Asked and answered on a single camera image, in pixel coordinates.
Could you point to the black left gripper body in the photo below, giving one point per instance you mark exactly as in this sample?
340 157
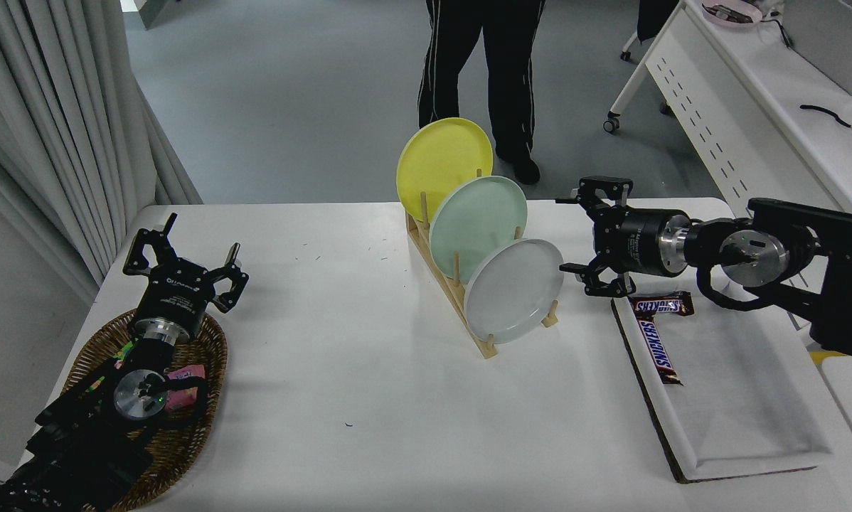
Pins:
177 299

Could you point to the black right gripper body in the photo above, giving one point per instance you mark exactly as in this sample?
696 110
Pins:
632 242

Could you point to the pale grey plate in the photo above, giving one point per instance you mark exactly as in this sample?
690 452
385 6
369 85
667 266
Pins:
515 291

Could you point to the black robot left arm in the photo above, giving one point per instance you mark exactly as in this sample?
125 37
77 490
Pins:
77 455

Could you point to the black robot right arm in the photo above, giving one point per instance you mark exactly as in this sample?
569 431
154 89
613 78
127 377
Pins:
845 270

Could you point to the mint green plate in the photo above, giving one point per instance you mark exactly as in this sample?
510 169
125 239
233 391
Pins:
476 220

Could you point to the wooden plate rack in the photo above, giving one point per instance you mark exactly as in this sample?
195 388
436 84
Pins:
469 327

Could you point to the yellow plate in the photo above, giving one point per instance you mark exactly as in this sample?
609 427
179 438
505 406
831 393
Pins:
437 160

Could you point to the brown Snickers bar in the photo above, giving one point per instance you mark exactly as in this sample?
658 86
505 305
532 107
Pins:
661 304
657 348

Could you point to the brown wicker basket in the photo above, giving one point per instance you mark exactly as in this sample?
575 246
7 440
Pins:
209 355

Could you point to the green snack packet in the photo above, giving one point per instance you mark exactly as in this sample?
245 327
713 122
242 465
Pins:
124 352

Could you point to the pink snack packet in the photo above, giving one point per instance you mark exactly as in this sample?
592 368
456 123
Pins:
184 377

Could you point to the white rectangular tray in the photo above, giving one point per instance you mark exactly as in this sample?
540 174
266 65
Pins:
739 391

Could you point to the white perforated desk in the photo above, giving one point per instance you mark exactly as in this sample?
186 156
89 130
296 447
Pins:
753 107

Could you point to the pale grey curtain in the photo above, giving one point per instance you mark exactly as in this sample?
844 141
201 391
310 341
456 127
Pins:
42 107

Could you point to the black fabric object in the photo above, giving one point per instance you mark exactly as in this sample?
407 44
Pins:
655 18

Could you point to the person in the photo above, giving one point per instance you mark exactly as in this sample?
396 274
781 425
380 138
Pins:
469 57

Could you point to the pink bowl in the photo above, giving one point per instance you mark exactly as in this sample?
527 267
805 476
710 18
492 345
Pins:
732 14

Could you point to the grey laptop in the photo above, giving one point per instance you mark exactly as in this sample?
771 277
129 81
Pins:
831 39

